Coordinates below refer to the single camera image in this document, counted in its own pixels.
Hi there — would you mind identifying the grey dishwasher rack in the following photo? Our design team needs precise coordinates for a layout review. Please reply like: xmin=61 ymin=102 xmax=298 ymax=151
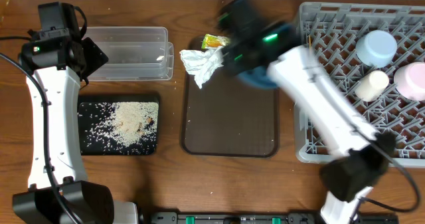
xmin=296 ymin=2 xmax=424 ymax=168

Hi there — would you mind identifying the white napkin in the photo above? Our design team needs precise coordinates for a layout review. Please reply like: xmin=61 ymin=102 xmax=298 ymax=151
xmin=179 ymin=47 xmax=223 ymax=89

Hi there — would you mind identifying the pink bowl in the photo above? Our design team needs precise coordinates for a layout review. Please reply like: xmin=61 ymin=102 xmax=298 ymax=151
xmin=394 ymin=62 xmax=425 ymax=101

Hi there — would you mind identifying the dark blue plate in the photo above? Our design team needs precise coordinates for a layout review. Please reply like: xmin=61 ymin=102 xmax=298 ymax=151
xmin=237 ymin=66 xmax=277 ymax=89

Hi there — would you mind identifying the cream plastic cup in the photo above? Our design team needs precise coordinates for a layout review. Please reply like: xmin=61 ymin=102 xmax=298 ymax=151
xmin=355 ymin=70 xmax=389 ymax=102

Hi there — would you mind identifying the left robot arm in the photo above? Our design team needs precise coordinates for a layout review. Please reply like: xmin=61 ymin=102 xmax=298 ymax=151
xmin=1 ymin=27 xmax=139 ymax=223

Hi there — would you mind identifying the clear plastic bin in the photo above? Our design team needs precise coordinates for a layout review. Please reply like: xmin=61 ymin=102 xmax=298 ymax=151
xmin=86 ymin=27 xmax=174 ymax=82

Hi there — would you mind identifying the rice food waste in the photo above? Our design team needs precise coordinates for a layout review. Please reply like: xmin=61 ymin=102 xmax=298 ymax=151
xmin=79 ymin=101 xmax=159 ymax=154

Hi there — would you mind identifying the brown serving tray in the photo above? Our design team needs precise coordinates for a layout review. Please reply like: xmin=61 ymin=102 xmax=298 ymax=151
xmin=179 ymin=36 xmax=279 ymax=158

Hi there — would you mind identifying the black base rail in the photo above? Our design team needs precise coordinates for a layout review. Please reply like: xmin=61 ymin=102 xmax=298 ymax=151
xmin=145 ymin=211 xmax=400 ymax=224

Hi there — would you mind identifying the black tray bin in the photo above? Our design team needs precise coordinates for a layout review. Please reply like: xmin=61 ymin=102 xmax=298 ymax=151
xmin=76 ymin=94 xmax=160 ymax=156

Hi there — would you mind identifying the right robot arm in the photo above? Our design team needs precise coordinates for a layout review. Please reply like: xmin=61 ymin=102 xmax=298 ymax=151
xmin=218 ymin=20 xmax=421 ymax=223

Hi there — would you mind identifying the yellow green snack wrapper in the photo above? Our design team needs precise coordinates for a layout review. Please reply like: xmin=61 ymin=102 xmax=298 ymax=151
xmin=201 ymin=34 xmax=230 ymax=49

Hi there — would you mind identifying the light blue bowl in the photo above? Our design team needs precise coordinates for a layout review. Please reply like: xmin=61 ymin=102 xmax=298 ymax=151
xmin=355 ymin=30 xmax=397 ymax=68

